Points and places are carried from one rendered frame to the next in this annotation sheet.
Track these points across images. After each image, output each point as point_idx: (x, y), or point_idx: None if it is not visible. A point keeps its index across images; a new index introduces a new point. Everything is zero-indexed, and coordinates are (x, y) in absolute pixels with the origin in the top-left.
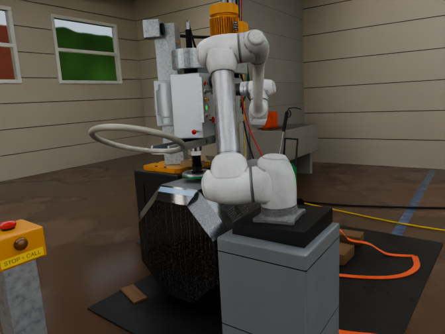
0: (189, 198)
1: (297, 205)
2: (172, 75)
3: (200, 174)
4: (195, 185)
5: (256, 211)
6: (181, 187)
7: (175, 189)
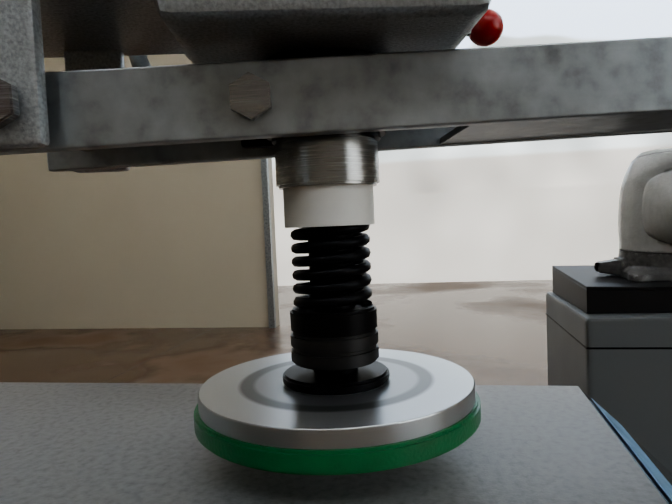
0: (639, 444)
1: (574, 274)
2: None
3: (420, 355)
4: (499, 417)
5: (661, 285)
6: (613, 443)
7: (658, 479)
